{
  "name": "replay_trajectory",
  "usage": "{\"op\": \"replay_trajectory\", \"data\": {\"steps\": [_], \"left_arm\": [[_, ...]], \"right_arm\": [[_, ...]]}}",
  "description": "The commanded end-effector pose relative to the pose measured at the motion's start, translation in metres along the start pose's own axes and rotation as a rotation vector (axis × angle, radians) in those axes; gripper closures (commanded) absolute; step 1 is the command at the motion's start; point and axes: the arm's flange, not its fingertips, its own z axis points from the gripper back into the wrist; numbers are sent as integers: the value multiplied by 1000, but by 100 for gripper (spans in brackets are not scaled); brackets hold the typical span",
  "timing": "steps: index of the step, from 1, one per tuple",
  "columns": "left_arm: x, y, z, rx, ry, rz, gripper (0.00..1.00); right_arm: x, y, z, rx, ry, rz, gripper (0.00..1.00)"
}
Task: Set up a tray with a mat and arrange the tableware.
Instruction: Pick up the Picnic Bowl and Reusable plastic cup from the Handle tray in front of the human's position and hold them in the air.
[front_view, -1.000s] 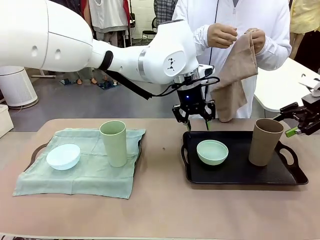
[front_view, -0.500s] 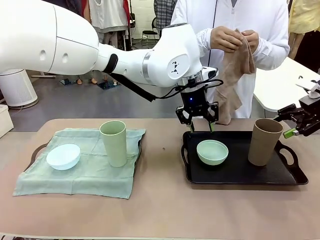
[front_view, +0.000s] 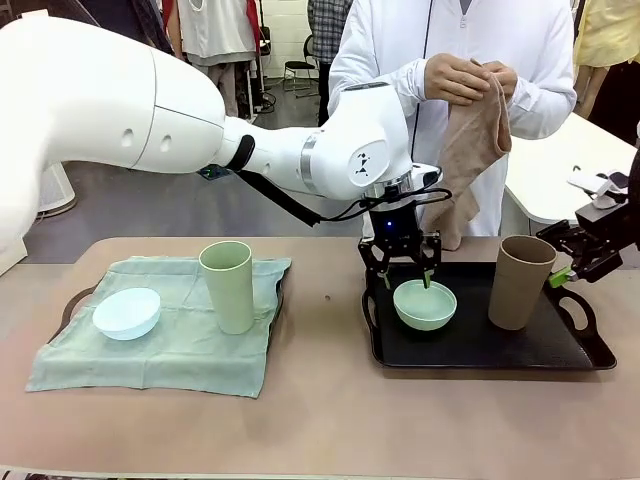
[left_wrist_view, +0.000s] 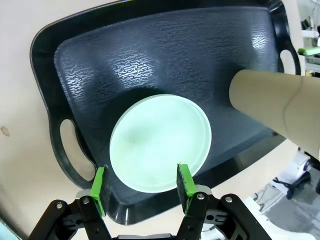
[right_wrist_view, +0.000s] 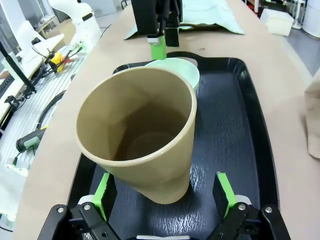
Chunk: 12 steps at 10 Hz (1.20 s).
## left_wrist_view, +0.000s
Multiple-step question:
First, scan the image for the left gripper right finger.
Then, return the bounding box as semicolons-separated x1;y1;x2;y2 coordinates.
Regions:
176;163;259;240

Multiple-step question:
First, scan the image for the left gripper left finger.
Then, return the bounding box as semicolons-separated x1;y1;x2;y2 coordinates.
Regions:
29;164;112;240

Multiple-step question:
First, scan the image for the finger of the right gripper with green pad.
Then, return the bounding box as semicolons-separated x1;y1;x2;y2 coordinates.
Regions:
297;46;320;57

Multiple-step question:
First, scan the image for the black plastic tray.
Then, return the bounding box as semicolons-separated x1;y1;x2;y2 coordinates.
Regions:
29;0;301;225

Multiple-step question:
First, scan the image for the green bowl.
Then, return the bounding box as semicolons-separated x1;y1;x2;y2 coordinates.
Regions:
109;93;213;194

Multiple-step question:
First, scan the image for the brown tall cup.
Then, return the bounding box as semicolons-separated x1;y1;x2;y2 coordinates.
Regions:
228;69;320;161

